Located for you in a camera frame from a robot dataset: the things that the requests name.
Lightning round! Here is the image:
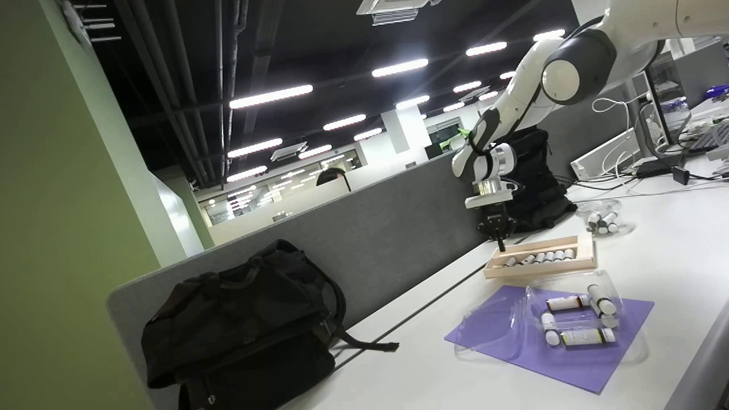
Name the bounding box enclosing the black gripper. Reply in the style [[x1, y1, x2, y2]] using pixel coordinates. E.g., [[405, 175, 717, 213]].
[[476, 203, 512, 254]]

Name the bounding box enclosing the shallow wooden compartment box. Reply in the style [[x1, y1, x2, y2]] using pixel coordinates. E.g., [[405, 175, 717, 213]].
[[484, 232, 600, 284]]

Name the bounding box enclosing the clear plastic bowl with bottles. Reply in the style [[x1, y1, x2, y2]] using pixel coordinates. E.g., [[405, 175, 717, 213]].
[[452, 270, 653, 368]]

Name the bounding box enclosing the clear plastic bowl with tubes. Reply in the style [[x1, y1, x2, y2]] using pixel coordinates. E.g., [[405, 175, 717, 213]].
[[578, 195, 639, 238]]

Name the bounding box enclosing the white power strip box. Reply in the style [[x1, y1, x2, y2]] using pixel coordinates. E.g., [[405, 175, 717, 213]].
[[568, 125, 645, 182]]

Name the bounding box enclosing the grey desk partition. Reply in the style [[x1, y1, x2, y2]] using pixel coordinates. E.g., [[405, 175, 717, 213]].
[[105, 78, 647, 410]]

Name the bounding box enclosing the purple mat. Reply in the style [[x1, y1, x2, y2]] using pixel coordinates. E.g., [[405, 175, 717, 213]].
[[442, 281, 656, 396]]

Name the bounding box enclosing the black office chair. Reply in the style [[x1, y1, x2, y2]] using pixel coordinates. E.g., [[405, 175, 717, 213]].
[[315, 165, 354, 194]]

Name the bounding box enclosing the long ceiling light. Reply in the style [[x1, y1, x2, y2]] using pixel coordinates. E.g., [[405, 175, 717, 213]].
[[226, 164, 268, 185], [372, 56, 431, 79], [227, 81, 315, 112], [465, 39, 511, 59], [226, 137, 285, 162], [321, 112, 370, 133]]

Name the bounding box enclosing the black computer monitor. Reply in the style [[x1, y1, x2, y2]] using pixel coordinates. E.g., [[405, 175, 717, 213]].
[[642, 66, 697, 150]]

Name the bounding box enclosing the ceiling air vent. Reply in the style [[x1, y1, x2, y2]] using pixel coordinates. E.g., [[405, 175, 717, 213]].
[[355, 0, 442, 29]]

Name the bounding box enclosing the green square column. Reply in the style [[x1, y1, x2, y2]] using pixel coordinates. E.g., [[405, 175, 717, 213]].
[[0, 0, 217, 410]]

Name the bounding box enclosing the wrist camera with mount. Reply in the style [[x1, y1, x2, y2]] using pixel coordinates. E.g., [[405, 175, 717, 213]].
[[463, 177, 522, 213]]

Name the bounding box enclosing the black backpack with strap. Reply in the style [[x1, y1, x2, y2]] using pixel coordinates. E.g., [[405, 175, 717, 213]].
[[140, 236, 402, 410]]

